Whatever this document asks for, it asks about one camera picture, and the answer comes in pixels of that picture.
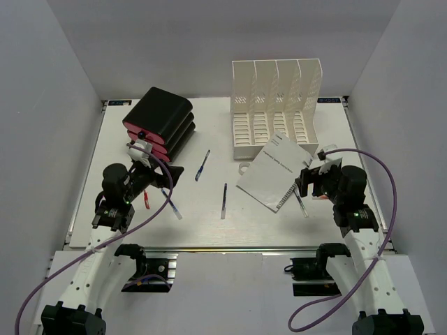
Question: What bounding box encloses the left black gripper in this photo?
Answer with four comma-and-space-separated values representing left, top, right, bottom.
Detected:
124, 157, 184, 202

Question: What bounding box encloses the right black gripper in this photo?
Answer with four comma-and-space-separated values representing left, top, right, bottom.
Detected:
295, 163, 344, 204

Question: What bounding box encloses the white instruction booklet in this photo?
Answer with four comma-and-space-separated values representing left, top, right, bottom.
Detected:
236, 131, 313, 213

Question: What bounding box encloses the green pen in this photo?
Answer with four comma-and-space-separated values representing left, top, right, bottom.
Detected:
294, 188, 309, 218

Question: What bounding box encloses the blue clear-cap pen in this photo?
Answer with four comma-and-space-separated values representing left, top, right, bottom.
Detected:
161, 188, 182, 220

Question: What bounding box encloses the black pink drawer organizer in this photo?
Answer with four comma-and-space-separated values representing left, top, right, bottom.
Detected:
122, 87, 196, 163

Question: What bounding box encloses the dark blue pen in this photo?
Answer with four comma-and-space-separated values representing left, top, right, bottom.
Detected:
221, 183, 228, 220

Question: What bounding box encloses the red white marker pen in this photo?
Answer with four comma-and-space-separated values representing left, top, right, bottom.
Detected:
312, 195, 329, 200

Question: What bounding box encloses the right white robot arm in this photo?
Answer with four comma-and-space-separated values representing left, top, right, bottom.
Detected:
295, 165, 425, 334

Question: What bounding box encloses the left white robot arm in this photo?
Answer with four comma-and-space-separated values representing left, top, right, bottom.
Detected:
41, 161, 184, 334

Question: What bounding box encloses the blue gel pen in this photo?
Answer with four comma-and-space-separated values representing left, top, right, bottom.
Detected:
194, 149, 210, 181

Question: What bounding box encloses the red gel pen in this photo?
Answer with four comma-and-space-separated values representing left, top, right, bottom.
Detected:
143, 190, 150, 209

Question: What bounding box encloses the clear tape roll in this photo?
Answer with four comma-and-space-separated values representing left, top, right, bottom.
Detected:
238, 162, 250, 175

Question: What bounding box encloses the white file rack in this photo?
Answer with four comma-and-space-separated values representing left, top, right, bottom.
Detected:
230, 59, 323, 161

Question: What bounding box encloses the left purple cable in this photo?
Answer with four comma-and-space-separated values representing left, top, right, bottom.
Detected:
13, 142, 175, 335

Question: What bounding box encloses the purple cable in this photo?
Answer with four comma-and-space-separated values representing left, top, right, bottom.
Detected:
287, 148, 397, 327
13, 142, 175, 335

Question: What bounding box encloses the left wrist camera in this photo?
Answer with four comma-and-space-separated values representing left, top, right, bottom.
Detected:
126, 140, 152, 168

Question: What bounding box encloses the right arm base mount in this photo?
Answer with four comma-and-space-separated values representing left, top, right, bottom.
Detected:
284, 243, 358, 297

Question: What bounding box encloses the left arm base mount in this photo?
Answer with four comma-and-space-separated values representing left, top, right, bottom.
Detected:
115, 244, 172, 293

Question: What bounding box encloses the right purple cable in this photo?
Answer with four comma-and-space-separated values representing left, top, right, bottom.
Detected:
287, 148, 397, 327

